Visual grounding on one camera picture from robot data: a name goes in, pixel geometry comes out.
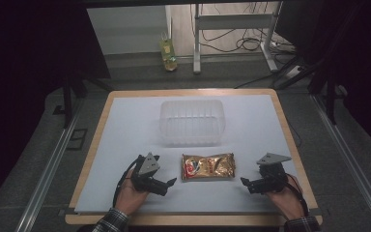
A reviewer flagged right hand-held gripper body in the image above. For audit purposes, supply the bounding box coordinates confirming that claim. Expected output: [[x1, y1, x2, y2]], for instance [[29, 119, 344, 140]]
[[246, 152, 293, 195]]

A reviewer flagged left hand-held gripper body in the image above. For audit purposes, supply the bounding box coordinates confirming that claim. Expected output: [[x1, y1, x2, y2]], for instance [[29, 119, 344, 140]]
[[130, 152, 169, 197]]

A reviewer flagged golden snack packet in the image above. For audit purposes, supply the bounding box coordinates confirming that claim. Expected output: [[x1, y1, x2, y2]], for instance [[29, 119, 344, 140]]
[[181, 152, 237, 183]]

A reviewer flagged clear plastic container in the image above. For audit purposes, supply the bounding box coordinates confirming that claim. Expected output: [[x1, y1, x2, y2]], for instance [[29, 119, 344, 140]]
[[158, 99, 227, 148]]

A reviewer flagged person's right hand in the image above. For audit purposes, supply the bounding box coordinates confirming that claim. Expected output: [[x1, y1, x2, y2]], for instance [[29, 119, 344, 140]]
[[265, 173, 306, 221]]

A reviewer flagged person's left hand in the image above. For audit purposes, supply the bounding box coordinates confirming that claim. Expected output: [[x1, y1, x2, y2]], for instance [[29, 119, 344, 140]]
[[114, 169, 151, 217]]

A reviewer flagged white table mat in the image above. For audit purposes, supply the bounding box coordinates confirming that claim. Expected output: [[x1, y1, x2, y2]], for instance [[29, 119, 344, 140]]
[[73, 95, 319, 215]]

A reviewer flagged black tripod stand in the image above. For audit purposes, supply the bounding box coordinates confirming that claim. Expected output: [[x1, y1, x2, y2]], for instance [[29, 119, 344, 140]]
[[52, 75, 114, 130]]

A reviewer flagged yellow green bottle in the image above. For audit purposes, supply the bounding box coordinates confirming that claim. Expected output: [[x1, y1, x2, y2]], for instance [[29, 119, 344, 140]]
[[159, 31, 179, 73]]

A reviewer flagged white metal stand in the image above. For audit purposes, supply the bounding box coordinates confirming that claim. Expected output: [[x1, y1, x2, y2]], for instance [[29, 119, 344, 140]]
[[191, 1, 284, 75]]

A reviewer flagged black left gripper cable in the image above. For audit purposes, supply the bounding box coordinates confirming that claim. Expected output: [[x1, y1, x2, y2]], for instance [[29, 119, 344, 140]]
[[112, 157, 143, 209]]

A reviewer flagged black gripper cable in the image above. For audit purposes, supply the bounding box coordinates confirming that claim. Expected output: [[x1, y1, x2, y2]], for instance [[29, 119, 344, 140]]
[[112, 157, 143, 209], [283, 173, 310, 218]]

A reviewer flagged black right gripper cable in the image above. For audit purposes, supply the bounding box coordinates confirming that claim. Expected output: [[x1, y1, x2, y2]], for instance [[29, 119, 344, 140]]
[[283, 173, 310, 218]]

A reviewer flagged metal floor rail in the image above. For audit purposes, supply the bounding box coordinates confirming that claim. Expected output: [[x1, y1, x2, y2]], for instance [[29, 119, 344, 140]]
[[311, 95, 371, 232], [14, 105, 82, 232]]

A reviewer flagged tangle of black floor cables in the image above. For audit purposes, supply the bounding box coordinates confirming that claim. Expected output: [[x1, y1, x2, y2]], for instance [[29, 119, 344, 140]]
[[189, 2, 299, 56]]

